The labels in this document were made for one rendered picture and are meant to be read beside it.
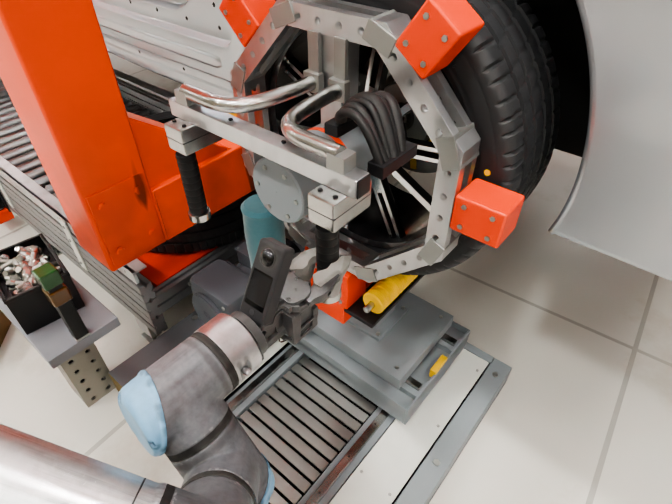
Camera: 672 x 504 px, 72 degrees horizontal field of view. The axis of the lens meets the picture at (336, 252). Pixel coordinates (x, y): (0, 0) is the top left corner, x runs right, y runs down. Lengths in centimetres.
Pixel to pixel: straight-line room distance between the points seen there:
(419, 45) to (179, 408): 58
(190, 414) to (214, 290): 75
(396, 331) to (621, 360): 82
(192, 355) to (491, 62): 60
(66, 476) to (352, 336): 100
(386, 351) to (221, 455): 83
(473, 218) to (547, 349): 107
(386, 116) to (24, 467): 57
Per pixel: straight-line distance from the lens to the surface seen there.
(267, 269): 62
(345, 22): 81
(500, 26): 87
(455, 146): 75
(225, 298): 128
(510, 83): 83
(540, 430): 161
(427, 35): 73
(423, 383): 139
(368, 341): 139
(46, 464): 53
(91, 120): 111
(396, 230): 106
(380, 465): 136
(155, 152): 122
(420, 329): 144
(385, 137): 68
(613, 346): 192
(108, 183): 117
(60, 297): 115
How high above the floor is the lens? 132
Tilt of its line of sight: 41 degrees down
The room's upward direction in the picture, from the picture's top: straight up
